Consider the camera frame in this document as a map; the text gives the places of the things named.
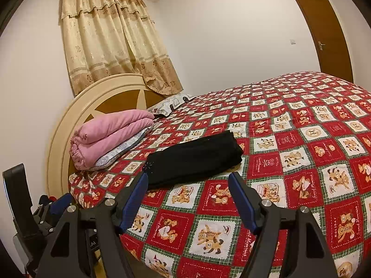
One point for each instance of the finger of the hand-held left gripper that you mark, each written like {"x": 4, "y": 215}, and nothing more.
{"x": 59, "y": 206}

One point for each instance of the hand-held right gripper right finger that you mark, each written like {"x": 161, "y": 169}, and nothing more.
{"x": 243, "y": 201}

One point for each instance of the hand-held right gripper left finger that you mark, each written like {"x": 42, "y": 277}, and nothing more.
{"x": 134, "y": 201}

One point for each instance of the black pants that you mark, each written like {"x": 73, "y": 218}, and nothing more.
{"x": 194, "y": 159}

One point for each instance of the pink folded blanket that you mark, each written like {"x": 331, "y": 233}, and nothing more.
{"x": 110, "y": 130}

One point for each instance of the red checked bear bedspread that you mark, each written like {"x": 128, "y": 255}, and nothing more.
{"x": 289, "y": 139}

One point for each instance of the cream round wooden headboard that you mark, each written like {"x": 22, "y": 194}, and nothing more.
{"x": 62, "y": 127}

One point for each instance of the grey patterned pillow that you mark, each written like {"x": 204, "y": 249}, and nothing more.
{"x": 165, "y": 107}

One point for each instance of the beige floral curtain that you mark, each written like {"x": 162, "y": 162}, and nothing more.
{"x": 110, "y": 49}

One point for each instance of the brown wooden door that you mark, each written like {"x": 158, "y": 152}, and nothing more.
{"x": 324, "y": 20}

